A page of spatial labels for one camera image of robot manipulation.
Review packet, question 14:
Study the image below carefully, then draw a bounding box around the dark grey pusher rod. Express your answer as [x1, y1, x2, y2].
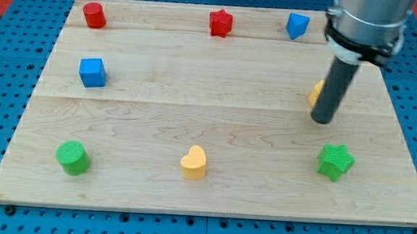
[311, 57, 359, 124]

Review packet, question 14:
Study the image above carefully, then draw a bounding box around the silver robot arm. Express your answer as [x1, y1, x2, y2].
[311, 0, 416, 124]

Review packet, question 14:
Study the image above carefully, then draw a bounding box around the green star block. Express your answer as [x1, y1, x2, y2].
[317, 144, 356, 182]

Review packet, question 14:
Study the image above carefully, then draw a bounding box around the red star block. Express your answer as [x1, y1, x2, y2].
[209, 9, 233, 38]

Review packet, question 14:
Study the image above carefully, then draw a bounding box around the yellow heart block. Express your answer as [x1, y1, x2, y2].
[180, 145, 207, 180]

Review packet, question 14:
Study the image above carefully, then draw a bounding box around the yellow block behind rod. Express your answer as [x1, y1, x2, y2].
[308, 80, 324, 107]

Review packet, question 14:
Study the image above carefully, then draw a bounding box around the blue triangular block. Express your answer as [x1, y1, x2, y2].
[286, 12, 311, 40]

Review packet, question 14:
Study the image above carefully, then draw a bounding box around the wooden board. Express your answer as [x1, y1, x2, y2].
[0, 0, 417, 227]

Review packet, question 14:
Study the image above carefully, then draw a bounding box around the blue cube block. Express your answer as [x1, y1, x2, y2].
[78, 58, 106, 88]

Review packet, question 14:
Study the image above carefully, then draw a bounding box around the red cylinder block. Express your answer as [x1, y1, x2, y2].
[83, 2, 106, 29]

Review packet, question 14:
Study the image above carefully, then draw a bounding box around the green cylinder block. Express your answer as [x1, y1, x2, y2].
[55, 141, 90, 176]

